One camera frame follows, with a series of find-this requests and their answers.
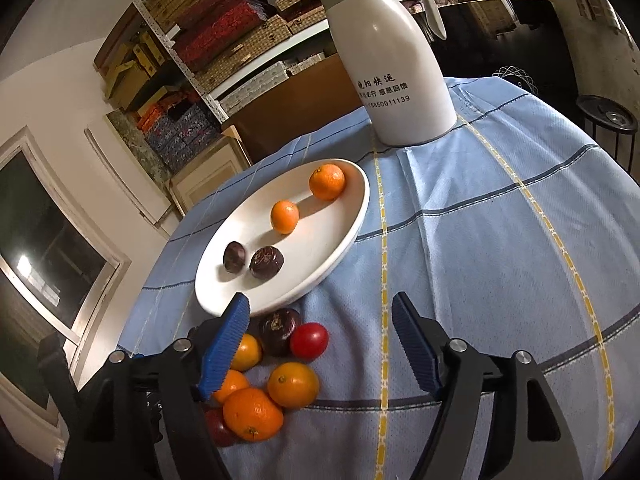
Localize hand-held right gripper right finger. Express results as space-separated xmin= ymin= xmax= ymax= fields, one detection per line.
xmin=391 ymin=291 xmax=586 ymax=480

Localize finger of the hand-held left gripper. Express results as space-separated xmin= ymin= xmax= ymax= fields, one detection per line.
xmin=37 ymin=334 xmax=81 ymax=480

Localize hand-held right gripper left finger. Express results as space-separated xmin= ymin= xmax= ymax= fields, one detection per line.
xmin=60 ymin=292 xmax=251 ymax=480

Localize smooth dark purple passion fruit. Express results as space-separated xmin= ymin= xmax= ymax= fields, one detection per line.
xmin=257 ymin=307 xmax=302 ymax=357

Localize large orange mandarin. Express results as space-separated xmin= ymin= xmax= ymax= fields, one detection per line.
xmin=222 ymin=387 xmax=284 ymax=442

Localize red apple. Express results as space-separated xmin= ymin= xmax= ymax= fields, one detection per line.
xmin=204 ymin=407 xmax=238 ymax=447
xmin=290 ymin=323 xmax=330 ymax=361

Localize white oval plate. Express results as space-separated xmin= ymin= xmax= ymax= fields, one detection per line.
xmin=194 ymin=158 xmax=371 ymax=318

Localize wrinkled dark passion fruit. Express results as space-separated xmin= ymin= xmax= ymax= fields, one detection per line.
xmin=222 ymin=241 xmax=246 ymax=273
xmin=249 ymin=246 xmax=285 ymax=280

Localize blue plaid tablecloth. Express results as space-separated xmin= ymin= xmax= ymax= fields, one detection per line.
xmin=117 ymin=77 xmax=640 ymax=480

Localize dark window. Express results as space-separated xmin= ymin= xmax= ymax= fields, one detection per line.
xmin=0 ymin=127 xmax=131 ymax=346

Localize white cabinet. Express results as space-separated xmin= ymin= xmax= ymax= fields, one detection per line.
xmin=170 ymin=135 xmax=251 ymax=216

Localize green marbled board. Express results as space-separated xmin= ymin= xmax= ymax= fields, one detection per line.
xmin=105 ymin=110 xmax=173 ymax=211

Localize brown cardboard box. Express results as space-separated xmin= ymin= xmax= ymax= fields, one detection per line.
xmin=222 ymin=52 xmax=368 ymax=163

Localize white thermos jug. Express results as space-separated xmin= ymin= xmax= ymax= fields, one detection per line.
xmin=310 ymin=0 xmax=458 ymax=147

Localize white metal shelf rack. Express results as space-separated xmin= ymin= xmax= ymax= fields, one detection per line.
xmin=132 ymin=0 xmax=546 ymax=123

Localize black round stool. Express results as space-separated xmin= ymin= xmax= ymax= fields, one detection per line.
xmin=575 ymin=94 xmax=640 ymax=181

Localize black wire mesh object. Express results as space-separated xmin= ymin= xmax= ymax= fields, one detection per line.
xmin=492 ymin=62 xmax=541 ymax=96

